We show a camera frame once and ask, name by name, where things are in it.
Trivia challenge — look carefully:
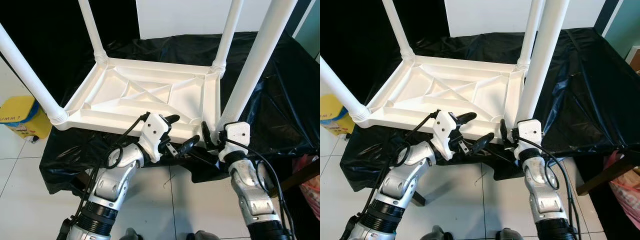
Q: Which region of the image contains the white plastic table top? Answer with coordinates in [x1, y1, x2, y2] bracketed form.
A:
[54, 57, 223, 146]
[356, 55, 528, 146]

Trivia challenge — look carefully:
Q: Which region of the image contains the black plastic table cloth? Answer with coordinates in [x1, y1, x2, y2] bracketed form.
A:
[39, 31, 321, 195]
[345, 27, 640, 193]

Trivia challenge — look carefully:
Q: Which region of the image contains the pink plastic bag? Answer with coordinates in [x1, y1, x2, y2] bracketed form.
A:
[292, 154, 321, 221]
[602, 150, 640, 218]

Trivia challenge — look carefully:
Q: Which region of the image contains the yellow box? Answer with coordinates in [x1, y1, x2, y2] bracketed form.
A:
[320, 93, 353, 137]
[0, 96, 53, 141]

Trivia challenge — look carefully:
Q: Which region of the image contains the brown cardboard box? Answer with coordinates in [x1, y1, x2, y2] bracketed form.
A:
[625, 45, 640, 76]

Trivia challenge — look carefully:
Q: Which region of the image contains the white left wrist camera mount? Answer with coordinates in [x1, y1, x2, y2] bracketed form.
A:
[137, 113, 171, 163]
[431, 110, 463, 161]

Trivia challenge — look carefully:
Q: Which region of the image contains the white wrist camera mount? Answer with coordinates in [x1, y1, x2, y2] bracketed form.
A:
[218, 121, 251, 162]
[431, 110, 463, 161]
[514, 119, 543, 156]
[137, 113, 171, 163]

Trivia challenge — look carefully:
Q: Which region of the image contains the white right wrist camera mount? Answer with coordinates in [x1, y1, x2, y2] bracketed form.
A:
[514, 119, 543, 156]
[218, 121, 251, 162]

